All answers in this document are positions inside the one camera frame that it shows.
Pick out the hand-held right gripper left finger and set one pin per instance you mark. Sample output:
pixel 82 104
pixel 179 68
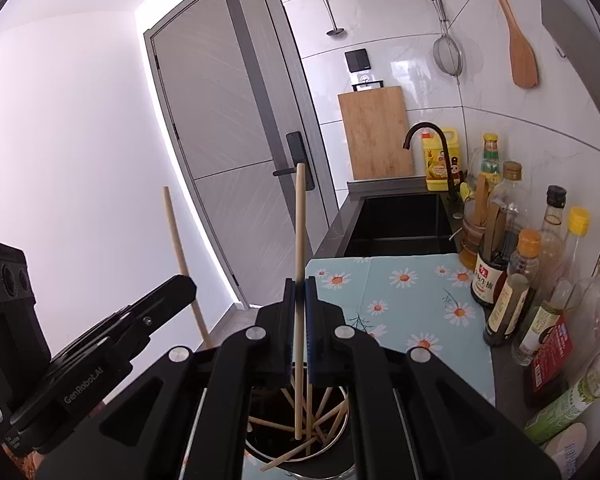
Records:
pixel 275 340

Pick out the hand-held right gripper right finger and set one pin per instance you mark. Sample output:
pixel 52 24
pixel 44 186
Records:
pixel 325 342

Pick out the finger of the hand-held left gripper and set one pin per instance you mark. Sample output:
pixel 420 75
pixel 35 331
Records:
pixel 177 287
pixel 115 345

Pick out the black utensil holder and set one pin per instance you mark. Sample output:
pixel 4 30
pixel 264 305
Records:
pixel 265 442

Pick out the floral daisy tablecloth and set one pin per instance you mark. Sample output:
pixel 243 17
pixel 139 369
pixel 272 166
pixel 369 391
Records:
pixel 405 305

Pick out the black sink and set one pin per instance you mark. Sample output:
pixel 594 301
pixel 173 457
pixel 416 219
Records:
pixel 400 225

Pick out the dark soy sauce bottle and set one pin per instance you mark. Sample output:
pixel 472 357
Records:
pixel 487 280

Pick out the grey door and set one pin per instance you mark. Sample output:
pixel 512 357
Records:
pixel 220 110

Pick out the small clear bottle orange cap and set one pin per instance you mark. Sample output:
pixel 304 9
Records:
pixel 510 300

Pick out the yellow oil jug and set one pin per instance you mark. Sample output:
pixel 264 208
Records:
pixel 435 165

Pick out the wooden cutting board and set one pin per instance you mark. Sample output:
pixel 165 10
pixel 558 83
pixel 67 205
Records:
pixel 375 135

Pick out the dark bottle yellow cap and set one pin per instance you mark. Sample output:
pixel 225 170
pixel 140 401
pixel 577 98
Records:
pixel 552 350

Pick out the clear bottle brown cap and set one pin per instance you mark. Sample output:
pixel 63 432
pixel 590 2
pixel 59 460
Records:
pixel 510 195

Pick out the black faucet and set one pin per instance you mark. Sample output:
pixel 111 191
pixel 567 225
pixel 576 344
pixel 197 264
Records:
pixel 430 125

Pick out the green label bottle yellow cap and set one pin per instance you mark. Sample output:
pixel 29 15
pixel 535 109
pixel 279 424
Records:
pixel 491 165

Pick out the clear bottle black cap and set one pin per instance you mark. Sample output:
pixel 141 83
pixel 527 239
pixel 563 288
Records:
pixel 550 230

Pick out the translucent plastic jar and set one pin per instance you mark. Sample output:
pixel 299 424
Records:
pixel 567 447

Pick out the tall clear bottle orange cap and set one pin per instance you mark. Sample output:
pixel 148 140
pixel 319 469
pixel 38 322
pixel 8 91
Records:
pixel 592 300

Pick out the metal ladle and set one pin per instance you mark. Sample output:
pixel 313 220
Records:
pixel 336 32

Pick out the metal strainer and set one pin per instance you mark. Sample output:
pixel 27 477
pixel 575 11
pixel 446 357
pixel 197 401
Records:
pixel 449 57

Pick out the wooden spatula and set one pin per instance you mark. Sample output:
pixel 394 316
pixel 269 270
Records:
pixel 522 60

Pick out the kitchen cleaver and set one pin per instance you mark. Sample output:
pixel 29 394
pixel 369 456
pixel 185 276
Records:
pixel 575 35

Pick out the black wall switch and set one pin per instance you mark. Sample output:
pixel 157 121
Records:
pixel 357 59

